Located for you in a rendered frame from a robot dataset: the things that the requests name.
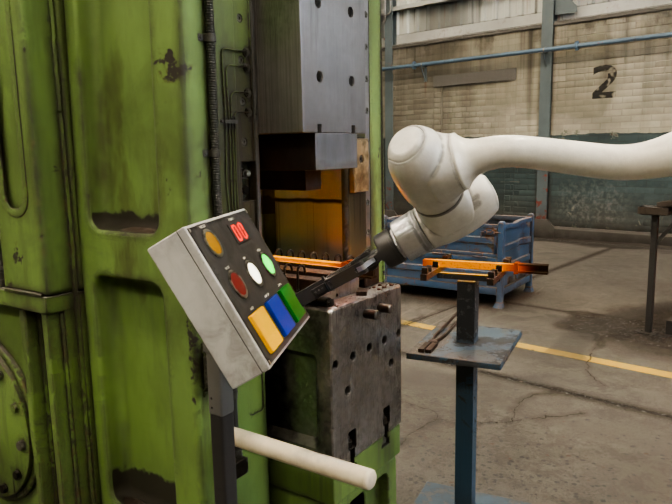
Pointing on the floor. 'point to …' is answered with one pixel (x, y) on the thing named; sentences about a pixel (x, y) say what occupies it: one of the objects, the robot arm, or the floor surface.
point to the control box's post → (222, 434)
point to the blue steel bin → (509, 236)
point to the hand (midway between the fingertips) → (313, 291)
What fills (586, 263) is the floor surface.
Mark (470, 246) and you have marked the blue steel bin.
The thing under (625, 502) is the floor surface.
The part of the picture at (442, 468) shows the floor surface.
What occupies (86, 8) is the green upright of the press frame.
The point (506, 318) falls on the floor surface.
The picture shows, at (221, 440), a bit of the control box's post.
